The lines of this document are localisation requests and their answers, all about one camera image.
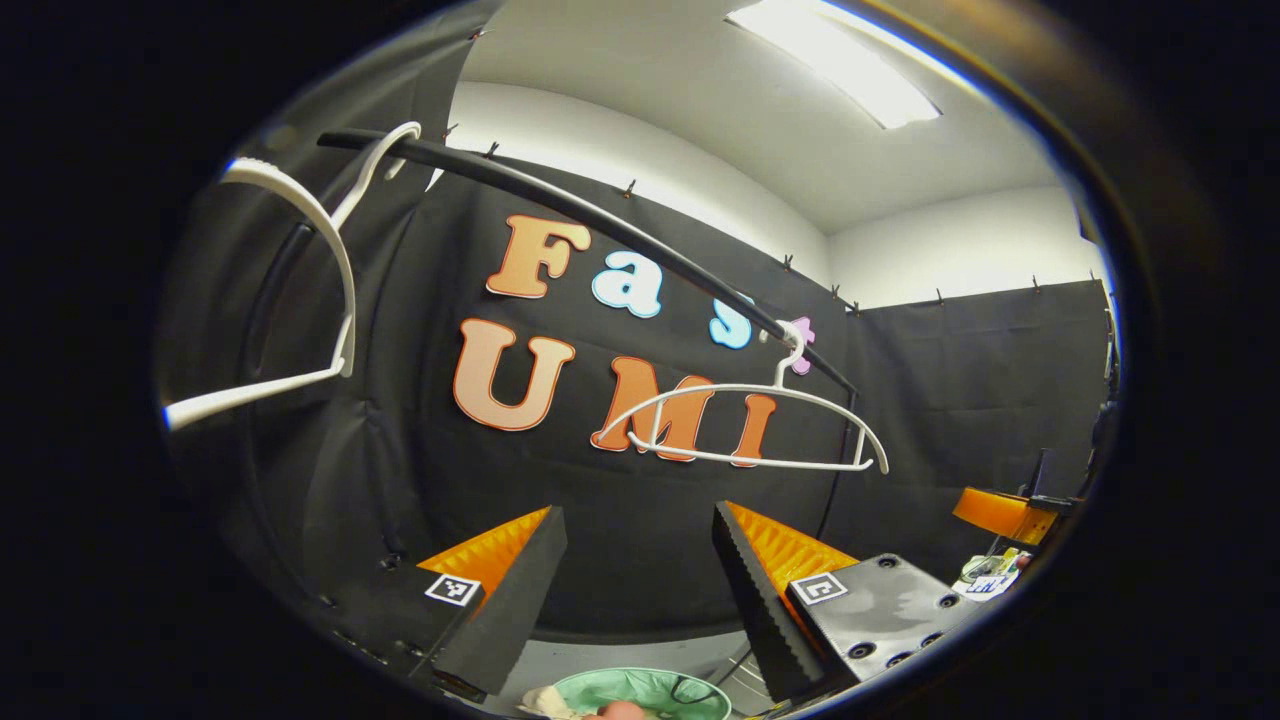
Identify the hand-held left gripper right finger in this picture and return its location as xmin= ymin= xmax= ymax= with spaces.
xmin=712 ymin=500 xmax=986 ymax=706

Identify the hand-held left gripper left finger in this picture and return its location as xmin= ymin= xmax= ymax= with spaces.
xmin=300 ymin=505 xmax=569 ymax=701

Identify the ceiling light panel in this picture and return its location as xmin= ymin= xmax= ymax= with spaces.
xmin=725 ymin=0 xmax=943 ymax=131

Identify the green laundry hamper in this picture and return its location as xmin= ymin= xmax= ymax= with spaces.
xmin=550 ymin=667 xmax=733 ymax=720

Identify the row of black clips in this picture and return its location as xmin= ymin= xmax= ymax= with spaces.
xmin=440 ymin=28 xmax=1101 ymax=313

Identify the black clothes rack rail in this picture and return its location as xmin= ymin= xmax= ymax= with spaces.
xmin=240 ymin=128 xmax=861 ymax=561

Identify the white plastic hanger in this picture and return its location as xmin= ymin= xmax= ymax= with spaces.
xmin=163 ymin=122 xmax=423 ymax=433
xmin=598 ymin=320 xmax=891 ymax=476

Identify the black backdrop cloth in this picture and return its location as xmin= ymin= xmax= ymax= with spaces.
xmin=160 ymin=5 xmax=1116 ymax=641

